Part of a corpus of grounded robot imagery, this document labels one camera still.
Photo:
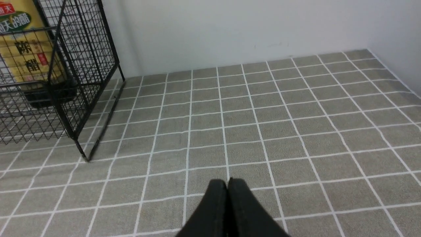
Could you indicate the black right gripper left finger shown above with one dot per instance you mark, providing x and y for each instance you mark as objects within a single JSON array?
[{"x": 208, "y": 219}]

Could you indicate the black wire mesh shelf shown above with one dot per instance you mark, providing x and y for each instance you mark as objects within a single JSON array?
[{"x": 83, "y": 38}]

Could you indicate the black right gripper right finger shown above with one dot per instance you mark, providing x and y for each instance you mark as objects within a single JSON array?
[{"x": 246, "y": 217}]

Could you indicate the dark vinegar bottle yellow label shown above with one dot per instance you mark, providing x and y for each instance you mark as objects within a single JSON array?
[{"x": 27, "y": 50}]

